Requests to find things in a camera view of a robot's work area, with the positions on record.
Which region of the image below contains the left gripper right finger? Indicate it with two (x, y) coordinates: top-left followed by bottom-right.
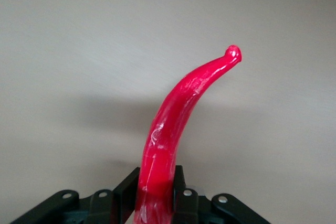
(170, 165), (272, 224)

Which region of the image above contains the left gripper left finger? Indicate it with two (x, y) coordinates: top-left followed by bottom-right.
(10, 167), (140, 224)

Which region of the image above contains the red chili pepper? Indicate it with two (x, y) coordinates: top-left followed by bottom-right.
(133, 45), (243, 224)

